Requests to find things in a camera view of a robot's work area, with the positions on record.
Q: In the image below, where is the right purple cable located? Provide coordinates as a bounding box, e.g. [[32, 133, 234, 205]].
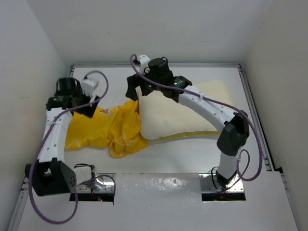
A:
[[129, 53, 263, 193]]

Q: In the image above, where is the cream white pillow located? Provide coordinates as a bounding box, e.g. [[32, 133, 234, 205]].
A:
[[137, 89, 219, 141]]

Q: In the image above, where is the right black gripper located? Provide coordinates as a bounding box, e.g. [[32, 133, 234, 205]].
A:
[[126, 67, 162, 101]]

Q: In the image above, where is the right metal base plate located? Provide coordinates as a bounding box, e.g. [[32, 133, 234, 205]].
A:
[[199, 173, 244, 194]]

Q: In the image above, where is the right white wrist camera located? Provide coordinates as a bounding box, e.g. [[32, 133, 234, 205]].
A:
[[134, 54, 151, 73]]

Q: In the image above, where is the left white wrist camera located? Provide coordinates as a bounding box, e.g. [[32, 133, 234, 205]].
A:
[[80, 78, 99, 97]]

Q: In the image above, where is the aluminium table frame rail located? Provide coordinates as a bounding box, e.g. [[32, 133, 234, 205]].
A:
[[238, 65, 275, 171]]

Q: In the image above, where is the purple cable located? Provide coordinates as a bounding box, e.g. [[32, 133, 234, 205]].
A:
[[129, 53, 263, 193], [28, 70, 116, 225]]

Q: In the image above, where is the yellow pillowcase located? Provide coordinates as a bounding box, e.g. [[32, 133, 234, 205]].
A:
[[65, 100, 148, 158]]

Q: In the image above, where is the metal base plate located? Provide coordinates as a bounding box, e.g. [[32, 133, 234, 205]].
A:
[[199, 173, 244, 194], [76, 173, 116, 194]]

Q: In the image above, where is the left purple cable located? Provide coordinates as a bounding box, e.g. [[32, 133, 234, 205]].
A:
[[28, 70, 116, 225]]

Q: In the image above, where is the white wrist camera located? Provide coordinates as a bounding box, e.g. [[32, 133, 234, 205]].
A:
[[134, 54, 151, 73], [80, 78, 99, 97]]

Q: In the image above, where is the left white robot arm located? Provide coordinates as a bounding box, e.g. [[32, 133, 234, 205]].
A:
[[25, 77, 99, 196]]

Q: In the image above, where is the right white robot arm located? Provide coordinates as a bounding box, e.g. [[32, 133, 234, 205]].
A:
[[126, 54, 249, 188]]

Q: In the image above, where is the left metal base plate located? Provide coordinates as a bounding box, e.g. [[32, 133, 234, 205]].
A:
[[76, 173, 116, 194]]

